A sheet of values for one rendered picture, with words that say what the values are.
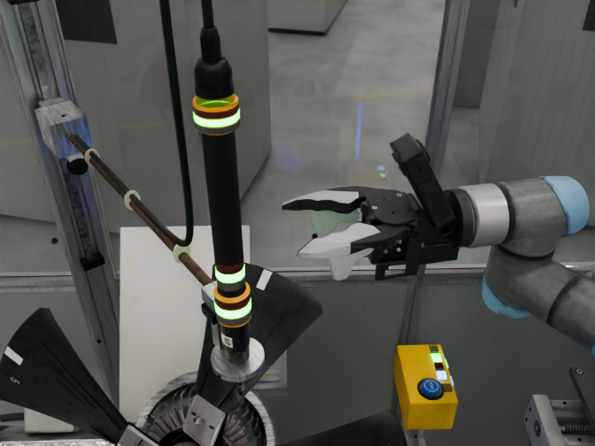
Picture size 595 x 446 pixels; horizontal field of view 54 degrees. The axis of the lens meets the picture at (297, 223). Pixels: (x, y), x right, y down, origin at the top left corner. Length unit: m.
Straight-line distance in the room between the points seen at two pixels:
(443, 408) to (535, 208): 0.64
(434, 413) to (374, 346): 0.59
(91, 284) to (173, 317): 0.36
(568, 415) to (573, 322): 0.69
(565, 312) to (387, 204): 0.25
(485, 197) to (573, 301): 0.16
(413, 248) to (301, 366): 1.24
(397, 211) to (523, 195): 0.15
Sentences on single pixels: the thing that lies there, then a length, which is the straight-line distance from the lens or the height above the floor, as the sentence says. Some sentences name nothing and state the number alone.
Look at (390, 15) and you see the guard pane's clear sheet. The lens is 1.30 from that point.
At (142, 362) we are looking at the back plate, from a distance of 1.21.
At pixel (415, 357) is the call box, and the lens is 1.32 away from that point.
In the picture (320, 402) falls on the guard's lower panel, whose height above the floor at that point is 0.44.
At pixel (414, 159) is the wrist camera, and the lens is 0.62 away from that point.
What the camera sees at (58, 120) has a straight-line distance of 1.17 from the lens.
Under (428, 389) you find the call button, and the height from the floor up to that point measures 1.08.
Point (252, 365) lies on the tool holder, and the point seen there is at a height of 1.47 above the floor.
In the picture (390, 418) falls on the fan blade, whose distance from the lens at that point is 1.04.
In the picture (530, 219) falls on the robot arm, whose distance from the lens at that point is 0.73.
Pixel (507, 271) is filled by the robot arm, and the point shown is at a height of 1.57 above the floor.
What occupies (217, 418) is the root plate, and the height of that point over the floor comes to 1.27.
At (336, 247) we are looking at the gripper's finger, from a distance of 0.62.
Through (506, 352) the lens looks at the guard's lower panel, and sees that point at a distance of 1.97.
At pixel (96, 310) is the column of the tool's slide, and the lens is 1.57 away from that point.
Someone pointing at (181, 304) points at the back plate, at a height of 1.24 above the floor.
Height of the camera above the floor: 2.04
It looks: 35 degrees down
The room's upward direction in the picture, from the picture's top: straight up
